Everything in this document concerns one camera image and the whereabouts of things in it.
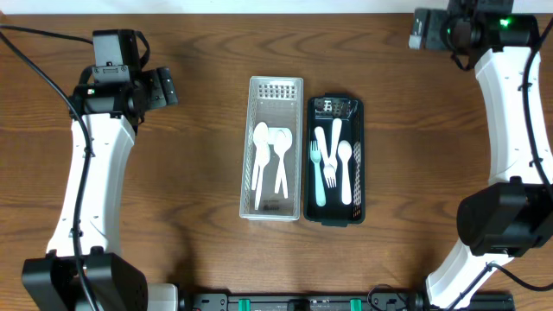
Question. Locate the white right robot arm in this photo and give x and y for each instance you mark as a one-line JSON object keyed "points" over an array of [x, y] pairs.
{"points": [[513, 214]]}

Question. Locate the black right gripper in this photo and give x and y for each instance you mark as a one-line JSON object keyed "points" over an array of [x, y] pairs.
{"points": [[434, 37]]}

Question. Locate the pale blue plastic fork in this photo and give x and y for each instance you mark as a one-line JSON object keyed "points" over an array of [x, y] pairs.
{"points": [[315, 158]]}

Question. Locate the white plastic fork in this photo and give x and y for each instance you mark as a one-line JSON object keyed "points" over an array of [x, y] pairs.
{"points": [[328, 170], [344, 153], [336, 130]]}

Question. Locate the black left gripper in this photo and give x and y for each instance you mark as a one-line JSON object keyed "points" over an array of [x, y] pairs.
{"points": [[157, 97]]}

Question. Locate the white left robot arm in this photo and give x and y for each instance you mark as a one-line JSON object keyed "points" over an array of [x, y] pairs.
{"points": [[83, 268]]}

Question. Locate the clear perforated plastic basket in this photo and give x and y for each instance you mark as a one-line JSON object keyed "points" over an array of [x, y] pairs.
{"points": [[277, 101]]}

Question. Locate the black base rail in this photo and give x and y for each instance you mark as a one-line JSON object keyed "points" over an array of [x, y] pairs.
{"points": [[381, 297]]}

